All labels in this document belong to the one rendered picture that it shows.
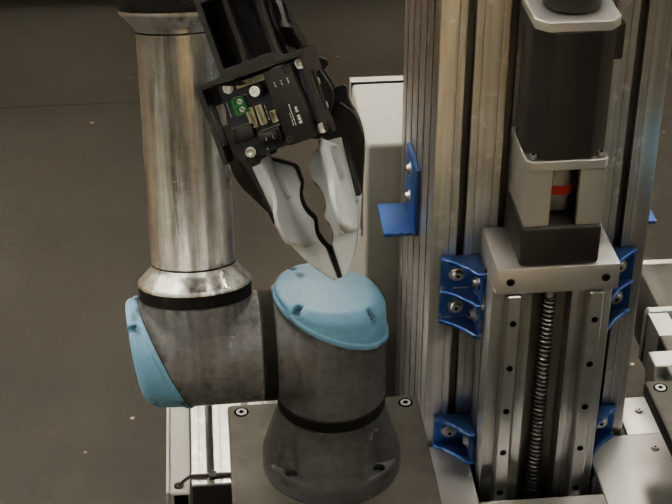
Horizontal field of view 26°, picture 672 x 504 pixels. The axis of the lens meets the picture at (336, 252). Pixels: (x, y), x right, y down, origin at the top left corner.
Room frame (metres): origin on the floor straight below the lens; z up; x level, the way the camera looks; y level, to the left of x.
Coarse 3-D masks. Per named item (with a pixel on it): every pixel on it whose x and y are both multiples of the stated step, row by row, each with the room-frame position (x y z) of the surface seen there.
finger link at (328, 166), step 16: (320, 144) 0.83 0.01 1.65; (336, 144) 0.84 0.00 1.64; (320, 160) 0.84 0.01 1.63; (336, 160) 0.84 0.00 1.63; (320, 176) 0.84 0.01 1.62; (336, 176) 0.83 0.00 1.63; (336, 192) 0.81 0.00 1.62; (352, 192) 0.83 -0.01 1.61; (336, 208) 0.79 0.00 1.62; (352, 208) 0.83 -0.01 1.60; (336, 224) 0.83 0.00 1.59; (352, 224) 0.82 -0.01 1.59; (336, 240) 0.82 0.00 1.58; (352, 240) 0.82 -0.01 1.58; (336, 256) 0.82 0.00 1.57; (352, 256) 0.82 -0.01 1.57
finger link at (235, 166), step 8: (224, 128) 0.86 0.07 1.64; (232, 144) 0.85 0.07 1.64; (232, 152) 0.85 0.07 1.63; (240, 152) 0.85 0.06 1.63; (240, 160) 0.85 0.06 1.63; (256, 160) 0.85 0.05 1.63; (232, 168) 0.85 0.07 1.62; (240, 168) 0.85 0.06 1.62; (248, 168) 0.84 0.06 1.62; (240, 176) 0.85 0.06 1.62; (248, 176) 0.84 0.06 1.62; (240, 184) 0.84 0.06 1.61; (248, 184) 0.84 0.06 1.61; (256, 184) 0.84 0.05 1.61; (248, 192) 0.84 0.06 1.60; (256, 192) 0.84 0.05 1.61; (256, 200) 0.84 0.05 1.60; (264, 200) 0.84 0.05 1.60; (264, 208) 0.84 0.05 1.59; (272, 216) 0.83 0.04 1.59
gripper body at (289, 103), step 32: (192, 0) 0.85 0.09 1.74; (224, 0) 0.83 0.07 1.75; (256, 0) 0.84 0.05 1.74; (224, 32) 0.84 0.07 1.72; (256, 32) 0.84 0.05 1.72; (224, 64) 0.82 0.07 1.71; (256, 64) 0.81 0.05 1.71; (288, 64) 0.81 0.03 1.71; (320, 64) 0.86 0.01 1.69; (224, 96) 0.82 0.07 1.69; (256, 96) 0.81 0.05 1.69; (288, 96) 0.80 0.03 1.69; (320, 96) 0.82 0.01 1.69; (256, 128) 0.81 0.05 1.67; (288, 128) 0.80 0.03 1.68; (320, 128) 0.81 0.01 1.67; (224, 160) 0.79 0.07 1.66
